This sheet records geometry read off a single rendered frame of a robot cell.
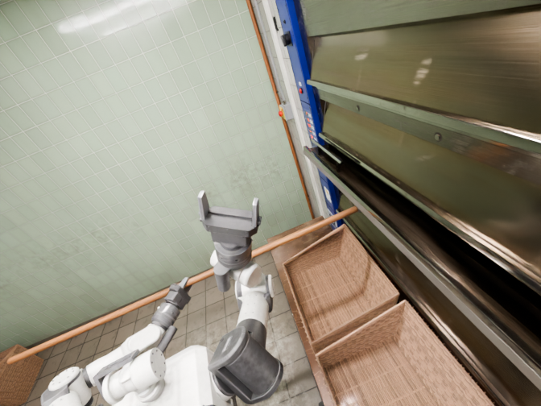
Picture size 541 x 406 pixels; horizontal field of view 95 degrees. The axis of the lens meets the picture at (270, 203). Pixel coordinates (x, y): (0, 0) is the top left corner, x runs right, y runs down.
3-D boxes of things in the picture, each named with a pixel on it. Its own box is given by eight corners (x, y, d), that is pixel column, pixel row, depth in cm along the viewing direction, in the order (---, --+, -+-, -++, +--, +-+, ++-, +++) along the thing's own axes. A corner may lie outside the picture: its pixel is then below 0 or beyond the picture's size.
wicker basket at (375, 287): (350, 250, 174) (344, 221, 159) (403, 324, 127) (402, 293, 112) (287, 276, 174) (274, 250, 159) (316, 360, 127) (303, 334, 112)
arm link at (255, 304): (277, 298, 93) (275, 342, 71) (243, 303, 94) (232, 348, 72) (271, 270, 91) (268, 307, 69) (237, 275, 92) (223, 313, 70)
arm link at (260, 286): (258, 258, 77) (268, 269, 95) (226, 263, 78) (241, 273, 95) (262, 293, 73) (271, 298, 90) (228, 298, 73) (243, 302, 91)
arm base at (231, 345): (283, 350, 69) (287, 386, 58) (249, 379, 70) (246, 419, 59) (245, 314, 67) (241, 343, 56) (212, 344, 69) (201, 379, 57)
